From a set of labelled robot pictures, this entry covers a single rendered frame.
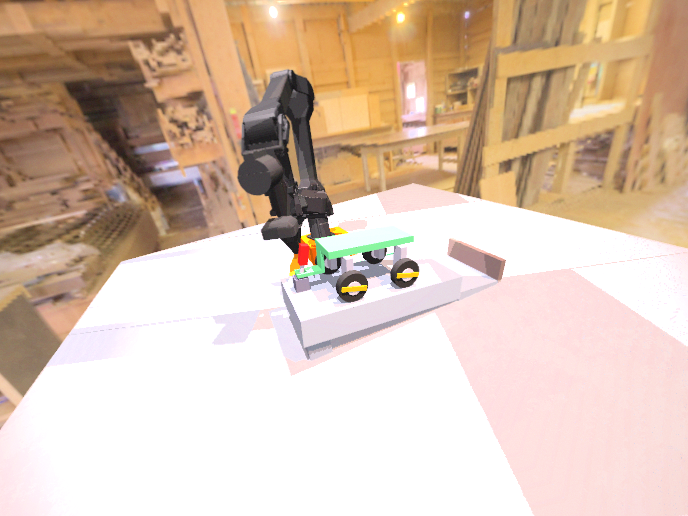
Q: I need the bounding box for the light grey ramp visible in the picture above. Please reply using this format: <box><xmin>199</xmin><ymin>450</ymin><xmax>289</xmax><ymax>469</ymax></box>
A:
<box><xmin>280</xmin><ymin>237</ymin><xmax>506</xmax><ymax>361</ymax></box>

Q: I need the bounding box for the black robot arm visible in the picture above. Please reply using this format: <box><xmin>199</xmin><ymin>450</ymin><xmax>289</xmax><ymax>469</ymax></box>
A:
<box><xmin>237</xmin><ymin>69</ymin><xmax>335</xmax><ymax>241</ymax></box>

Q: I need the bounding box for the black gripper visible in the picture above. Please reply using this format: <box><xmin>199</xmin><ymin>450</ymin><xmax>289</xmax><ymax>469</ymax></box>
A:
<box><xmin>260</xmin><ymin>178</ymin><xmax>307</xmax><ymax>254</ymax></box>

